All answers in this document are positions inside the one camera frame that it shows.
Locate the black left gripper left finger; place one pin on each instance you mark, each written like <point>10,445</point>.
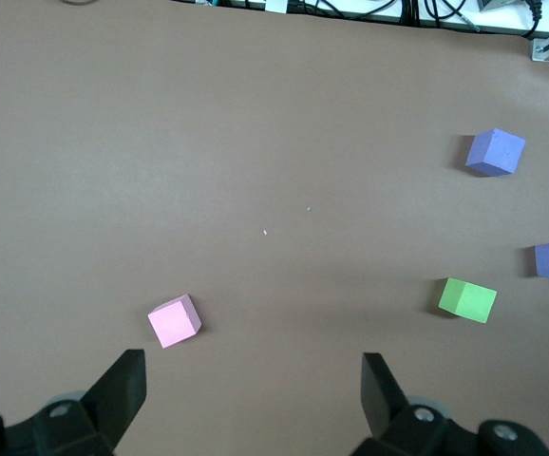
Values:
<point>113,404</point>

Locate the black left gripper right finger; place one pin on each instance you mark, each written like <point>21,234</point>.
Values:
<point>388,408</point>

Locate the pink foam cube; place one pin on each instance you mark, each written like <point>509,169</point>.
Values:
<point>175,323</point>

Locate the green foam cube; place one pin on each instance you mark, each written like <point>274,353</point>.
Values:
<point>467,301</point>

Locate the brown table mat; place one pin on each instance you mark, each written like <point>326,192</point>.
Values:
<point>208,166</point>

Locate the grey metal device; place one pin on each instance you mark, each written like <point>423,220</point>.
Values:
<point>493,5</point>

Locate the white tape label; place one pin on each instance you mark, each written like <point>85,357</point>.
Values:
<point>277,5</point>

